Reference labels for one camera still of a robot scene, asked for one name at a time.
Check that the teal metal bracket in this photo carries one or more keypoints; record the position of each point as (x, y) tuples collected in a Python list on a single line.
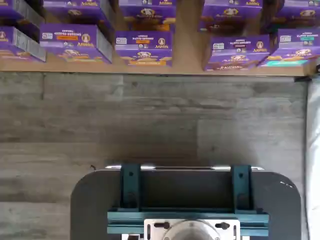
[(130, 187), (240, 187)]

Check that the translucent white plastic curtain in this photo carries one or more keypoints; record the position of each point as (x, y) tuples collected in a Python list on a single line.
[(313, 150)]

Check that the chrome bar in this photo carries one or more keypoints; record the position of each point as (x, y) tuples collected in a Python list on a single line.
[(175, 167)]

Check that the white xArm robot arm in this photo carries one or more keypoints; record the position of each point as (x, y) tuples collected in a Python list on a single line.
[(191, 231)]

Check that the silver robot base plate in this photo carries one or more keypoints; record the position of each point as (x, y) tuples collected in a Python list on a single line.
[(152, 230)]

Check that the purple Annie's snack box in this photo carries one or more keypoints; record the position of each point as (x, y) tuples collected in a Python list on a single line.
[(143, 47), (12, 10), (230, 15), (295, 47), (15, 42), (75, 10), (75, 40), (297, 15), (147, 15), (237, 52)]

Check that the wooden shelf board with Annie's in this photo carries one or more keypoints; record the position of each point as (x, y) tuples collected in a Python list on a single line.
[(187, 70)]

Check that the dark grey mounting plate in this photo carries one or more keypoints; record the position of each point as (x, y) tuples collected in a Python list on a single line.
[(95, 200)]

